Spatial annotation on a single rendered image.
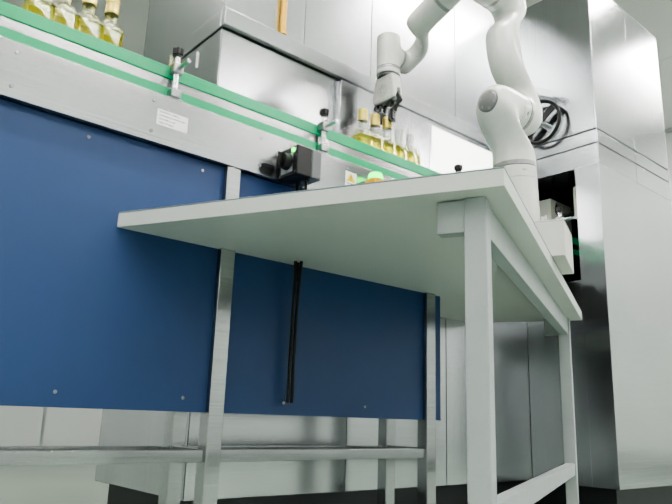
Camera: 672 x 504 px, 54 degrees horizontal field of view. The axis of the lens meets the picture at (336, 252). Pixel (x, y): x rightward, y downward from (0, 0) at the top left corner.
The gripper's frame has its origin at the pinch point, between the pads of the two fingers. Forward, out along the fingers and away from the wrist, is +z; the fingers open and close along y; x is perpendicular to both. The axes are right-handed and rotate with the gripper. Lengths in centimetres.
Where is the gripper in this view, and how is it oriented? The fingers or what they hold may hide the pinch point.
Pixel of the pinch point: (387, 118)
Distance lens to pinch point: 235.9
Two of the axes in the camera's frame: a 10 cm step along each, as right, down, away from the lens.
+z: -0.3, 9.7, -2.4
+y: 6.5, -1.6, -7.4
